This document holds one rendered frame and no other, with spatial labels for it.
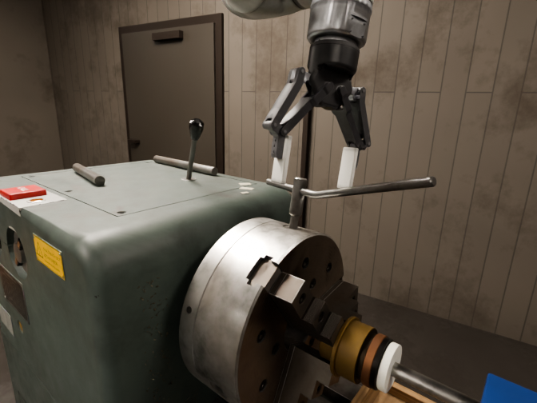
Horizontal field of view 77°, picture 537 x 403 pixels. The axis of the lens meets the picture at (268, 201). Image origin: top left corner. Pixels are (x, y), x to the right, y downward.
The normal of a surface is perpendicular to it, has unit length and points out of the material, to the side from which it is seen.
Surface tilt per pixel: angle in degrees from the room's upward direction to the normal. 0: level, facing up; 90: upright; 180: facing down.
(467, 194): 90
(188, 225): 42
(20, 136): 90
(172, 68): 90
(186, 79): 90
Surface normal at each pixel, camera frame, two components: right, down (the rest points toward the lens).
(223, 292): -0.49, -0.41
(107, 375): 0.11, 0.27
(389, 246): -0.51, 0.22
